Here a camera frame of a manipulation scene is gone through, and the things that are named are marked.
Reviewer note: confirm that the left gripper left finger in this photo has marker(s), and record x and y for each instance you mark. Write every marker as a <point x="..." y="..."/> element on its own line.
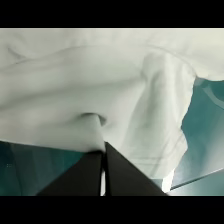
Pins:
<point x="78" y="176"/>

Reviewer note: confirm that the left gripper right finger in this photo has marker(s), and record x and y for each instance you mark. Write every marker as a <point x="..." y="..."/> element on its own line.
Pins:
<point x="128" y="176"/>

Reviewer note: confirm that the white T-shirt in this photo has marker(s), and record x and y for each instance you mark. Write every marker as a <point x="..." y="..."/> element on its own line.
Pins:
<point x="83" y="96"/>

